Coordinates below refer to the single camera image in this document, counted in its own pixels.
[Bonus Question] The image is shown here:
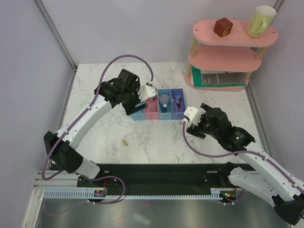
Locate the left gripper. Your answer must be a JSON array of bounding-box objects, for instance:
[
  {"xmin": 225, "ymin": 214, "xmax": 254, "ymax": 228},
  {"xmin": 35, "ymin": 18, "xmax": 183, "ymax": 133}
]
[{"xmin": 123, "ymin": 81, "xmax": 148, "ymax": 116}]

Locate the light blue drawer bin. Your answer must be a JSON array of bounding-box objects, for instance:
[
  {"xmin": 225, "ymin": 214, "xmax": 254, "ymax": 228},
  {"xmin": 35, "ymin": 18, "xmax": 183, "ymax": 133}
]
[{"xmin": 131, "ymin": 109, "xmax": 146, "ymax": 121}]

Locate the pink drawer bin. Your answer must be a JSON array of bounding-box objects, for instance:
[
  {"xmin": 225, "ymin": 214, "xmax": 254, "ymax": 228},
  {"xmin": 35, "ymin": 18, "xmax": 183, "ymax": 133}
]
[{"xmin": 144, "ymin": 96, "xmax": 159, "ymax": 120}]

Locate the blue cap stamp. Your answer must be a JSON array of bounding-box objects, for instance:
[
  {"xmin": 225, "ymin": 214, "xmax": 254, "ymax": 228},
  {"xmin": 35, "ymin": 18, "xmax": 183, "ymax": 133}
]
[{"xmin": 161, "ymin": 104, "xmax": 168, "ymax": 113}]

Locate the cyan drawer bin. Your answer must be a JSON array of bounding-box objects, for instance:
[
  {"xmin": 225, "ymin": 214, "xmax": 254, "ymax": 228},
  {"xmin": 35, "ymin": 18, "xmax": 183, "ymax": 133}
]
[{"xmin": 158, "ymin": 89, "xmax": 172, "ymax": 120}]

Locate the purple drawer bin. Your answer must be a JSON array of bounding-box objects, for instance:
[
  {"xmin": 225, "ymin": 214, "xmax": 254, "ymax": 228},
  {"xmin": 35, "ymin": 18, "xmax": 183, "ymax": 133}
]
[{"xmin": 171, "ymin": 88, "xmax": 186, "ymax": 120}]

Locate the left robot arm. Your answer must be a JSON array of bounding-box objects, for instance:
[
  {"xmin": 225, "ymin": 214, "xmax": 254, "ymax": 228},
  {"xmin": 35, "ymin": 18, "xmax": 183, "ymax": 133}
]
[{"xmin": 44, "ymin": 69, "xmax": 146, "ymax": 187}]

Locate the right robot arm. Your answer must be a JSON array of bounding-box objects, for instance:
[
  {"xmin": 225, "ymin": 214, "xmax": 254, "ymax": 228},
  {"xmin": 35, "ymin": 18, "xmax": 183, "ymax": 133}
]
[{"xmin": 182, "ymin": 103, "xmax": 304, "ymax": 225}]

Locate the green folder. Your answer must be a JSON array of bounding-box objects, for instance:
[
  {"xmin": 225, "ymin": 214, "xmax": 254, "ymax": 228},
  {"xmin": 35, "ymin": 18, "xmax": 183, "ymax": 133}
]
[{"xmin": 191, "ymin": 67, "xmax": 246, "ymax": 88}]

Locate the dark setup guide booklet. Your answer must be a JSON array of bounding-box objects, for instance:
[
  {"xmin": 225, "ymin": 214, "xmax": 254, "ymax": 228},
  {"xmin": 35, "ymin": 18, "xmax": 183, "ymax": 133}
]
[{"xmin": 201, "ymin": 72, "xmax": 246, "ymax": 87}]

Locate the pink three tier shelf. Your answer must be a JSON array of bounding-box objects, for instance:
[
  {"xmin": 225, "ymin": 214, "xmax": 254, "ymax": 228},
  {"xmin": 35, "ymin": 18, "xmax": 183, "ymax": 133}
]
[{"xmin": 184, "ymin": 19, "xmax": 278, "ymax": 87}]

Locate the brown cube box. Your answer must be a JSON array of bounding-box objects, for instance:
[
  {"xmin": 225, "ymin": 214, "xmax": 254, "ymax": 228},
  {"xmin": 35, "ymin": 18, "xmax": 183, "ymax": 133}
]
[{"xmin": 213, "ymin": 18, "xmax": 233, "ymax": 38}]

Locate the yellow green mug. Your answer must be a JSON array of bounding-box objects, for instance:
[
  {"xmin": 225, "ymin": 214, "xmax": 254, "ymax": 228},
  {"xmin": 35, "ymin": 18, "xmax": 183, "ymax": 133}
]
[{"xmin": 248, "ymin": 5, "xmax": 276, "ymax": 38}]

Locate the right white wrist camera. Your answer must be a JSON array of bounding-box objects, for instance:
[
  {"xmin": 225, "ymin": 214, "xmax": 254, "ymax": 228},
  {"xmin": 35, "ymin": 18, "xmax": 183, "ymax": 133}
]
[{"xmin": 182, "ymin": 106, "xmax": 203, "ymax": 126}]

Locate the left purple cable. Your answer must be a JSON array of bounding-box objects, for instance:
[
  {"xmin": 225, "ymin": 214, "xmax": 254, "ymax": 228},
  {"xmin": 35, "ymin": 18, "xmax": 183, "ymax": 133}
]
[{"xmin": 41, "ymin": 55, "xmax": 154, "ymax": 217}]

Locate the white cable duct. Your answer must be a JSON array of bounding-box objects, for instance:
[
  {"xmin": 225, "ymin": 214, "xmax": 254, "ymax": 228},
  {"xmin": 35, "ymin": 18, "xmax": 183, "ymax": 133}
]
[{"xmin": 44, "ymin": 189, "xmax": 223, "ymax": 200}]

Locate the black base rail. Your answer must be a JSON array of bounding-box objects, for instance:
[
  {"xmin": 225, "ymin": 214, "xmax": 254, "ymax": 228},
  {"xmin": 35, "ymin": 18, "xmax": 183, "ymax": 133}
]
[{"xmin": 51, "ymin": 162, "xmax": 257, "ymax": 196}]

